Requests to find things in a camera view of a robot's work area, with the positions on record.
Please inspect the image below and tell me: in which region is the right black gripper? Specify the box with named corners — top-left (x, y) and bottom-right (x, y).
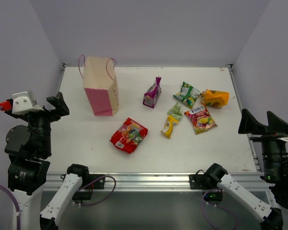
top-left (240, 107), bottom-right (288, 182)

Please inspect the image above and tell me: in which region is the pink and tan paper bag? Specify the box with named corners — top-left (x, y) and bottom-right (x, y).
top-left (78, 55), bottom-right (119, 116)

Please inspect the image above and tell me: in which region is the orange snack bag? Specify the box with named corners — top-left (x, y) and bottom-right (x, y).
top-left (201, 89), bottom-right (229, 108)

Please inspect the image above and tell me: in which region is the colourful candy bag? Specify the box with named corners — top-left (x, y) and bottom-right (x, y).
top-left (184, 106), bottom-right (217, 135)

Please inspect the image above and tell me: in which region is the red snack pack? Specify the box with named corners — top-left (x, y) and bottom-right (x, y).
top-left (109, 117), bottom-right (148, 154)

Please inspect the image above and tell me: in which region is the green snack bag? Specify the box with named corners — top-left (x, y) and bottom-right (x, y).
top-left (173, 81), bottom-right (201, 109)

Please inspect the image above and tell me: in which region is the small green snack packet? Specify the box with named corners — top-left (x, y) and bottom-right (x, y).
top-left (167, 103), bottom-right (182, 121)

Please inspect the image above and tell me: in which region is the magenta snack pack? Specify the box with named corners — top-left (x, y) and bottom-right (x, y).
top-left (143, 76), bottom-right (161, 108)

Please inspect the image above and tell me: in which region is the yellow snack pack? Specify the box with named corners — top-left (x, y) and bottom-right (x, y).
top-left (161, 115), bottom-right (179, 138)

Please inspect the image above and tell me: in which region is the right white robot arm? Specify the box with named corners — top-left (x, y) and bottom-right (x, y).
top-left (204, 108), bottom-right (288, 230)

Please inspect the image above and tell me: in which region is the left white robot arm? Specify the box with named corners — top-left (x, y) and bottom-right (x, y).
top-left (4, 91), bottom-right (90, 230)

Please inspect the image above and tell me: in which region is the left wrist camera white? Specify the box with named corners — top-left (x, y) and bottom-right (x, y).
top-left (12, 90), bottom-right (44, 115)

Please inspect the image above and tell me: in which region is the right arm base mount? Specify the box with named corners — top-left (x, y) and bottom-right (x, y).
top-left (189, 170), bottom-right (217, 190)

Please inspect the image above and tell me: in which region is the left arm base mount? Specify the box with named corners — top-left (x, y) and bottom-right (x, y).
top-left (60, 174), bottom-right (106, 190)

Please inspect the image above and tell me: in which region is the aluminium front rail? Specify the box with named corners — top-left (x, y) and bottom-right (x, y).
top-left (43, 172), bottom-right (274, 192)

